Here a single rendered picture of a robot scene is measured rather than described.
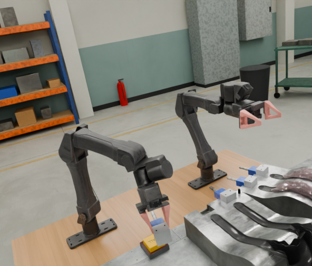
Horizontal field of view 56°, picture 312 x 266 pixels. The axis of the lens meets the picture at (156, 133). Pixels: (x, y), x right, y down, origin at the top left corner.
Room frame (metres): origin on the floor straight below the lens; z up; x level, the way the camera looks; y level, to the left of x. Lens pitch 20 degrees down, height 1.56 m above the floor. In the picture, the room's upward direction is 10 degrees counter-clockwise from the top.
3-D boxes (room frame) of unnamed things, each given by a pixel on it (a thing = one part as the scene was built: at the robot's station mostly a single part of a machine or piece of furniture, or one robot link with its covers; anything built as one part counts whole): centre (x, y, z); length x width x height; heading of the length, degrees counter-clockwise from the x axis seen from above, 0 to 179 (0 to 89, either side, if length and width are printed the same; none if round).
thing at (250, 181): (1.11, -0.33, 0.85); 0.13 x 0.05 x 0.05; 43
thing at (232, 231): (0.74, -0.28, 0.92); 0.35 x 0.16 x 0.09; 26
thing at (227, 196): (1.00, -0.21, 0.89); 0.13 x 0.05 x 0.05; 26
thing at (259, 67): (4.74, -1.75, 0.31); 0.48 x 0.48 x 0.62
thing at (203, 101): (1.26, -0.22, 1.17); 0.30 x 0.09 x 0.12; 26
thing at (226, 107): (1.08, -0.31, 1.21); 0.07 x 0.06 x 0.07; 27
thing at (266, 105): (0.97, -0.40, 1.20); 0.09 x 0.07 x 0.07; 27
